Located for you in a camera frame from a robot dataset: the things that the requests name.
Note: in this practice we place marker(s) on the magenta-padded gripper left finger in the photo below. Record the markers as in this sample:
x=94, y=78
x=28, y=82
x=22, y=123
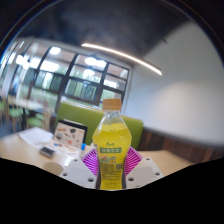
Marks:
x=76, y=173

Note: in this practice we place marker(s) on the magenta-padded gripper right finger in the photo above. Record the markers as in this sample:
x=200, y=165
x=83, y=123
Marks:
x=146, y=171

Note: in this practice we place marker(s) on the yellow drink bottle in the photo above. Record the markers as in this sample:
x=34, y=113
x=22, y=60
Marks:
x=111, y=140

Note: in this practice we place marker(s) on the small blue-capped bottle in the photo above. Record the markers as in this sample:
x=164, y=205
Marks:
x=82, y=146

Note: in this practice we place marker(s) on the small dark box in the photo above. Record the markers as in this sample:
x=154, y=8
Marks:
x=47, y=152

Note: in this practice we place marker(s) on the black-framed picture tablet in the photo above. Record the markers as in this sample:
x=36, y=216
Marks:
x=70, y=135

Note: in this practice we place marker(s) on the white paper sheet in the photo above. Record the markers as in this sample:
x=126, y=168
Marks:
x=35, y=136

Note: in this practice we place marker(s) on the green bench backrest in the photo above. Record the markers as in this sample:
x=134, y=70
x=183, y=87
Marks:
x=76, y=115

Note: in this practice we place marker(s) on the group of green-seated wooden chairs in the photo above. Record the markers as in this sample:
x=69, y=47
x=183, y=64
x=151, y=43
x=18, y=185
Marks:
x=16, y=118

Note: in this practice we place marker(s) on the long linear ceiling lamp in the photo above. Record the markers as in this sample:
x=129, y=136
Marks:
x=123, y=55

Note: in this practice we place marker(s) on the black-framed window wall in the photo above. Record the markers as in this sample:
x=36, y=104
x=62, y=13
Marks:
x=60, y=78

